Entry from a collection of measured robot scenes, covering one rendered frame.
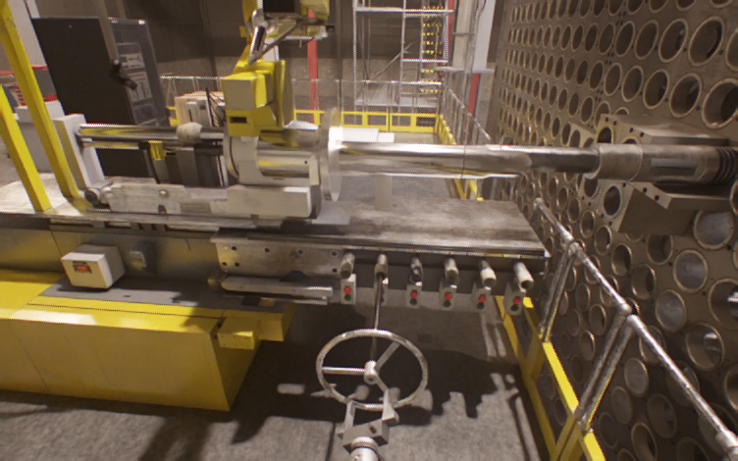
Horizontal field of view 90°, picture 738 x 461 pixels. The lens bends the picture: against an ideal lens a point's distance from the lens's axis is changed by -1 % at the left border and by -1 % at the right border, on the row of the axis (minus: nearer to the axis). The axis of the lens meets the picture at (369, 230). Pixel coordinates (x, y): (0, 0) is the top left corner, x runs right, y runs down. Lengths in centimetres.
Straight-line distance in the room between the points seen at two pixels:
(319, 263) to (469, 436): 123
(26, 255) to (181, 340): 123
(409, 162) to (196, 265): 140
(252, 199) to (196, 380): 103
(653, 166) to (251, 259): 205
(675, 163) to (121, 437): 308
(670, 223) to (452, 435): 171
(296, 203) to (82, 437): 169
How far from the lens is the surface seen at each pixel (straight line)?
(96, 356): 253
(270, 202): 188
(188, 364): 225
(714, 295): 266
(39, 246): 290
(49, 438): 277
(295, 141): 155
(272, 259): 210
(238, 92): 136
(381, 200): 189
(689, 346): 280
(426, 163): 153
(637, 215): 258
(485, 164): 156
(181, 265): 240
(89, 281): 258
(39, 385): 300
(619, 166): 212
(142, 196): 237
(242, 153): 194
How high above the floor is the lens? 189
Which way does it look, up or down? 28 degrees down
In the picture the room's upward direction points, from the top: 1 degrees clockwise
